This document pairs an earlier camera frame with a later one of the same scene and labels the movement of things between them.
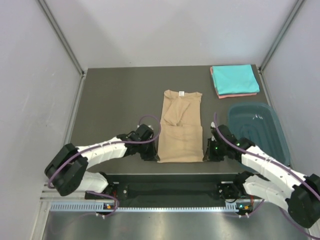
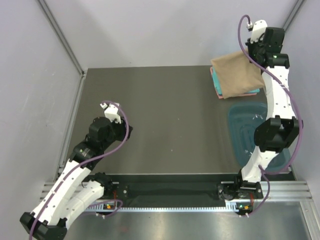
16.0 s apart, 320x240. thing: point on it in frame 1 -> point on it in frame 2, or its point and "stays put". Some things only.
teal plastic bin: x=257 y=122 stays put
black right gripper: x=209 y=156 -> x=250 y=46
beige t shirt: x=181 y=138 -> x=238 y=76
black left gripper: x=152 y=155 -> x=122 y=128
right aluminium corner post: x=296 y=9 stays put
